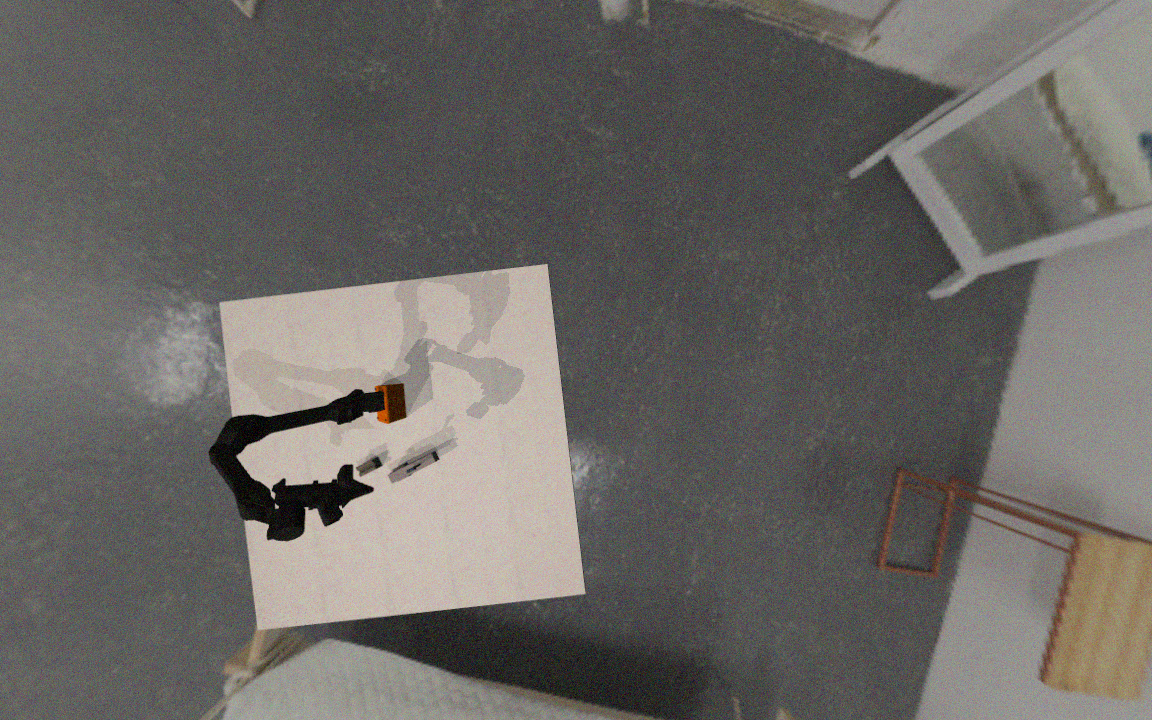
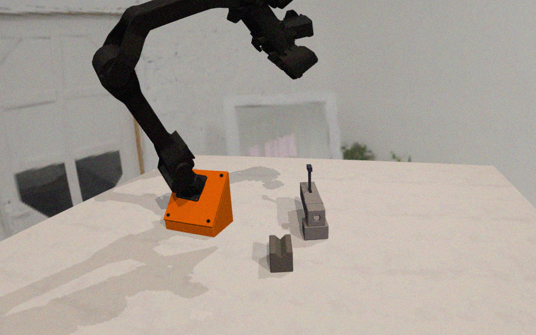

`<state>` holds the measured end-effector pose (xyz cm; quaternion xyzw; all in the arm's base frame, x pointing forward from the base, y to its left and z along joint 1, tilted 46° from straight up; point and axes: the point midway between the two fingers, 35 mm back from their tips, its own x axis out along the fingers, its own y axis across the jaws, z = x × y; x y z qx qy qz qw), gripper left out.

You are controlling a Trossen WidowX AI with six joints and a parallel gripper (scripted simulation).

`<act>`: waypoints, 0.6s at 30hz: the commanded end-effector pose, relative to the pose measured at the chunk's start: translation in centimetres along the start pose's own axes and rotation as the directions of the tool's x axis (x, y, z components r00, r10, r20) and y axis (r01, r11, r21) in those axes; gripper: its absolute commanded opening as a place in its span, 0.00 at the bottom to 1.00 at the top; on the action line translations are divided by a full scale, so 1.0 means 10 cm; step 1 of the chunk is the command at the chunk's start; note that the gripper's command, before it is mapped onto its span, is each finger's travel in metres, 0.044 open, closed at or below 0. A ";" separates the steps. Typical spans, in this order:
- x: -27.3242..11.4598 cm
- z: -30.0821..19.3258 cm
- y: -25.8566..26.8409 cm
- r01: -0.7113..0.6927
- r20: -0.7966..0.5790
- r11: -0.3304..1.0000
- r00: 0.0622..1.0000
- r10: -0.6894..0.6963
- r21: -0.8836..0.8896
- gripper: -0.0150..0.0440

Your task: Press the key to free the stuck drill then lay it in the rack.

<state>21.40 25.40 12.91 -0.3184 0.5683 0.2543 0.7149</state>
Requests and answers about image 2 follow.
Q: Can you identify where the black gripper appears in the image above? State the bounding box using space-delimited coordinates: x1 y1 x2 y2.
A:
250 18 318 80

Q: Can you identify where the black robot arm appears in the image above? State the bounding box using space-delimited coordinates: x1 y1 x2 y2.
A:
92 0 314 201

